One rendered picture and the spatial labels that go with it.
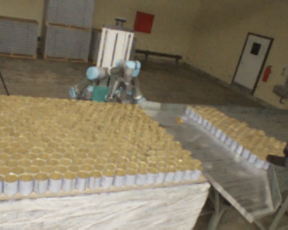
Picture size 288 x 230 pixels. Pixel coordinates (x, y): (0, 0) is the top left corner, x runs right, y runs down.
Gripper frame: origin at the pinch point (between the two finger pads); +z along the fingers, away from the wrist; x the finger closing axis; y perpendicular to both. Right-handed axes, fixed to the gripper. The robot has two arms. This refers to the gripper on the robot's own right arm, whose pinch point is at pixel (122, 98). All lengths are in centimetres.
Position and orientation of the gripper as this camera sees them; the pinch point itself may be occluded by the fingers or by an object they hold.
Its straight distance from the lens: 225.3
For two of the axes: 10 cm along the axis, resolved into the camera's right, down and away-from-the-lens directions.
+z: -2.4, 9.0, 3.7
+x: -4.1, -4.4, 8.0
